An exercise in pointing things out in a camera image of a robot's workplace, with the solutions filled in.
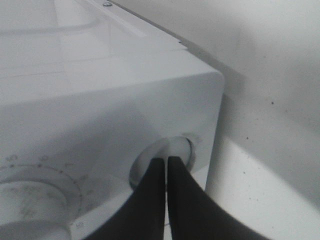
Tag round white door button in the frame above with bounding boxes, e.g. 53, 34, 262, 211
129, 136, 196, 190

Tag white timer knob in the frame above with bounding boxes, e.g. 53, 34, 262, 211
0, 163, 82, 240

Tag white microwave oven body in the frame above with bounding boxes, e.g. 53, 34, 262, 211
0, 0, 224, 240

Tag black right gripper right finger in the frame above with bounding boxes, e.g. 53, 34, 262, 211
167, 156, 267, 240

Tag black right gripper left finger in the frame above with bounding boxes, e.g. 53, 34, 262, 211
86, 158, 166, 240

